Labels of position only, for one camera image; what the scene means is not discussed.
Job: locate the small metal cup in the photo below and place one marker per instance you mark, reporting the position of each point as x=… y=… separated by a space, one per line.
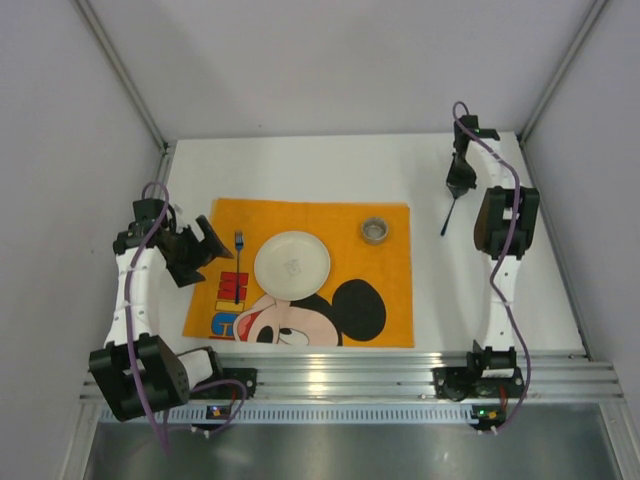
x=374 y=231

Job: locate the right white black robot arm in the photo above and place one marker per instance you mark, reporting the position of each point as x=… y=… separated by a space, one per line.
x=503 y=233

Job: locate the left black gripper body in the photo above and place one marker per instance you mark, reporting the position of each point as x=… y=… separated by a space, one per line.
x=195 y=248

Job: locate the aluminium frame post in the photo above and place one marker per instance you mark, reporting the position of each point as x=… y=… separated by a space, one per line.
x=586 y=27
x=90 y=17

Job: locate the right aluminium frame post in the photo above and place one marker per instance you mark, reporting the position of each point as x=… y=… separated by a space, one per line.
x=586 y=27

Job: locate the perforated grey cable duct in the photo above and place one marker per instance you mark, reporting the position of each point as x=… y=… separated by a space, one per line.
x=254 y=413

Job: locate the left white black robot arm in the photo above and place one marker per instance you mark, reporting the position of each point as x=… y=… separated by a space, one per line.
x=136 y=370

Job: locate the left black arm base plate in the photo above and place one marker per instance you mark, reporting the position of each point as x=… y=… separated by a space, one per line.
x=228 y=384

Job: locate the left aluminium frame post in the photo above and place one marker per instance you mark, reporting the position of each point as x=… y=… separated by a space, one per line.
x=90 y=17

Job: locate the white round plate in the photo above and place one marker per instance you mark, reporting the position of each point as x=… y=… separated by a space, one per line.
x=292 y=265

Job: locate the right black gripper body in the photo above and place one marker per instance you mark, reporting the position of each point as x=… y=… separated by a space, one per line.
x=460 y=180

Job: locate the blue metallic fork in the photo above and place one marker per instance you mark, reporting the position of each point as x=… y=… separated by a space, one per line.
x=239 y=246

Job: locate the blue metallic spoon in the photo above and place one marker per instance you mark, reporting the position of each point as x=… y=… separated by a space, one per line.
x=446 y=222

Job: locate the aluminium mounting rail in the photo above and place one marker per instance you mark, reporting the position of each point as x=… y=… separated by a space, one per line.
x=408 y=376

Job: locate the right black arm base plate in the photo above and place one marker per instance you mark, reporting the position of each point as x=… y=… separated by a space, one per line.
x=459 y=383

